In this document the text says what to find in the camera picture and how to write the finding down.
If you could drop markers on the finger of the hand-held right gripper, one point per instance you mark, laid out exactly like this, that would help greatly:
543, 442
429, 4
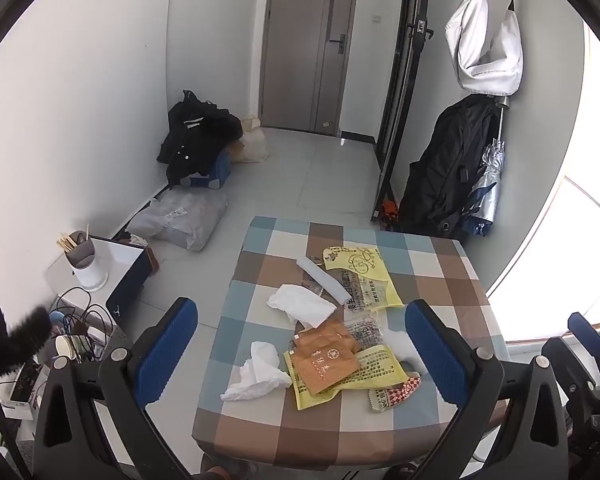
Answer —
577, 375
585, 331

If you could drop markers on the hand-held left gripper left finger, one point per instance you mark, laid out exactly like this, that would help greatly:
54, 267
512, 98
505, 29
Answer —
165, 350

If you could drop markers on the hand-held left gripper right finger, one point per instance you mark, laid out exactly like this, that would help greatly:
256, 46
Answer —
435, 355

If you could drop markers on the red checkered wrapper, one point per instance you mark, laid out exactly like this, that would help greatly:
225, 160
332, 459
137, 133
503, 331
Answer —
397, 395

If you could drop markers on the yellow bag with dense print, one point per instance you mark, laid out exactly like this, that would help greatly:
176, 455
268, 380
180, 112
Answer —
380, 365

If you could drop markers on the white tissue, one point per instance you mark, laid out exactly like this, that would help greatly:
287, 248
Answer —
257, 372
300, 302

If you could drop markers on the brown paper bag flower print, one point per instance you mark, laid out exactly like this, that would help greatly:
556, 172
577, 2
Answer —
325, 367

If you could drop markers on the yellow bag with line drawing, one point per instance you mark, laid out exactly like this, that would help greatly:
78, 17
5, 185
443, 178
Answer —
360, 265

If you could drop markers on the white long wrapper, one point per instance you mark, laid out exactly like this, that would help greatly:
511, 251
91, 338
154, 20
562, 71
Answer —
325, 280

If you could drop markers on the small clear wrapper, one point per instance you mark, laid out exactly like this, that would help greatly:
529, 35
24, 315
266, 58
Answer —
312, 287

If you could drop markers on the white and navy open box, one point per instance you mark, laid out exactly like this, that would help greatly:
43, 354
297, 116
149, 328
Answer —
125, 270

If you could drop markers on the brown flat item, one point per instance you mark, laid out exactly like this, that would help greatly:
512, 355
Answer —
153, 260

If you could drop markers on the white cup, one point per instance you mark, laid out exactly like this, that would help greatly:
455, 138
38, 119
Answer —
67, 347

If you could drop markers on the small white bag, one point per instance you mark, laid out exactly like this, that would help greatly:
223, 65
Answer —
136, 240

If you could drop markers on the white utensil holder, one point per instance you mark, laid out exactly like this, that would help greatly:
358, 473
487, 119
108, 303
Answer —
87, 265

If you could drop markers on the grey plastic parcel bag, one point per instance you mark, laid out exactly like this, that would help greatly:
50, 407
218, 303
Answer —
180, 215

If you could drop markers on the checkered tablecloth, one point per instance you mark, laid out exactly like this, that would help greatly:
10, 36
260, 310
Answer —
280, 435

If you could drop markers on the bundle of wooden chopsticks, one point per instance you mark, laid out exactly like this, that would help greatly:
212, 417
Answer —
67, 242

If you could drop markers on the white electronic device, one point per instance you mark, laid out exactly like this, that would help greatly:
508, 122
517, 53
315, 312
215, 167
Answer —
22, 390

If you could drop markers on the black furry microphone cover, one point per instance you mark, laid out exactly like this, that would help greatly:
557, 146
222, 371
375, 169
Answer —
15, 345

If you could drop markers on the orange and black tool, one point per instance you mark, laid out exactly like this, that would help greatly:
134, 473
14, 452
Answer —
387, 208

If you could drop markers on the silver folded umbrella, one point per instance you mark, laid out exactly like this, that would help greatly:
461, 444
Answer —
490, 180

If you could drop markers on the black backpack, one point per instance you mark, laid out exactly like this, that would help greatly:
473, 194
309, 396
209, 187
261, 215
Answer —
445, 175

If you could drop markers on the blue box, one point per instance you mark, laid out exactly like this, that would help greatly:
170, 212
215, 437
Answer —
220, 170

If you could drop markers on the brown cardboard box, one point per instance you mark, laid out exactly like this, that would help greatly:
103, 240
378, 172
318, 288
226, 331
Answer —
236, 147

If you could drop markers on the black jacket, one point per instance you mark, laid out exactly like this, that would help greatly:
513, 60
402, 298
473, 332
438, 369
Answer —
195, 130

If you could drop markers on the beige tote bag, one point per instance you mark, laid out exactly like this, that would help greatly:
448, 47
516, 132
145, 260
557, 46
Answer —
254, 142

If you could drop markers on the black framed glass door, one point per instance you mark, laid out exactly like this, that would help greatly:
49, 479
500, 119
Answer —
405, 85

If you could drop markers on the white hanging bag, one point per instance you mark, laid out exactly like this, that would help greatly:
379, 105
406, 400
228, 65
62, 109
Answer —
485, 45

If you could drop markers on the grey entrance door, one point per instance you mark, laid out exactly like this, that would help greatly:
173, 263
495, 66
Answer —
305, 45

